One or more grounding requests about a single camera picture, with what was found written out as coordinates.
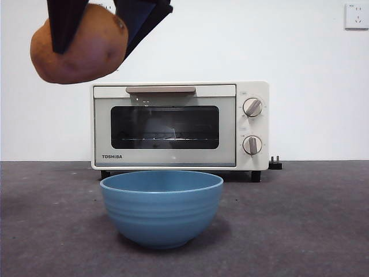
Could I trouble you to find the brown potato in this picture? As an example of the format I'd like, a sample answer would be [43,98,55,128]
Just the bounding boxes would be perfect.
[30,2,129,85]

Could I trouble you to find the glass oven door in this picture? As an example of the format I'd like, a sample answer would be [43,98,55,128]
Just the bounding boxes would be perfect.
[93,84,237,168]

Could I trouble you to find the blue bowl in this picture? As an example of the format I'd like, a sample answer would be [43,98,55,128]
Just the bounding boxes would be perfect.
[100,170,224,250]

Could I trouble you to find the cream toaster oven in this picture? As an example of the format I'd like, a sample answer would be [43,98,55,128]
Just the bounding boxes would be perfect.
[91,80,270,183]

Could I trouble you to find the beige oven knob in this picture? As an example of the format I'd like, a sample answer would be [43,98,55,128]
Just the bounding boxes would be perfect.
[242,135,263,157]
[243,98,263,118]

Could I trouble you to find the metal wire oven rack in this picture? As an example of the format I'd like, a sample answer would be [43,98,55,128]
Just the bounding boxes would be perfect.
[121,137,210,143]

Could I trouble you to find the black power cord with plug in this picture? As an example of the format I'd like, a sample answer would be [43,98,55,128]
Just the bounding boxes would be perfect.
[269,155,284,170]

